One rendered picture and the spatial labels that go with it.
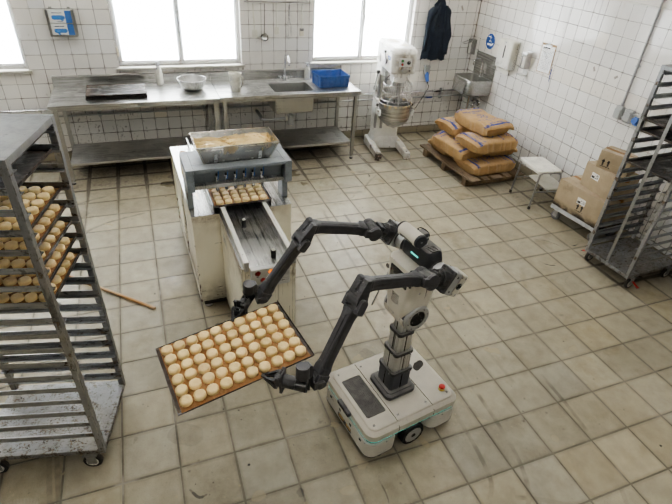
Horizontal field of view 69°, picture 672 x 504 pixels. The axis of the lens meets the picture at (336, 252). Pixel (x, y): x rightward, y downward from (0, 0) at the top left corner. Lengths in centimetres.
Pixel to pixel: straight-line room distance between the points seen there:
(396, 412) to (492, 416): 75
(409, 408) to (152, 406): 159
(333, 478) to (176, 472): 87
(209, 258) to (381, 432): 174
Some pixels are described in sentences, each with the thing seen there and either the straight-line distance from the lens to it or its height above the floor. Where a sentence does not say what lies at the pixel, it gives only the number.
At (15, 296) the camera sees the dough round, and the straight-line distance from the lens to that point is 252.
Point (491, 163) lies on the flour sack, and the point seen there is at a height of 26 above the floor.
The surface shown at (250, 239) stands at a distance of 320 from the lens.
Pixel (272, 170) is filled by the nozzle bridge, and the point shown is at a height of 108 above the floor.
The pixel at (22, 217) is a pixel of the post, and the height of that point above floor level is 159.
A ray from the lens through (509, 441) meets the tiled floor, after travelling 338.
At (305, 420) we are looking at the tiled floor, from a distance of 321.
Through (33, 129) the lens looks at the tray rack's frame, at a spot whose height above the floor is 182.
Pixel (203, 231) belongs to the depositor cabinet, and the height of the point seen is 71.
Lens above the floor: 257
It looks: 34 degrees down
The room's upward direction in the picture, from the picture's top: 4 degrees clockwise
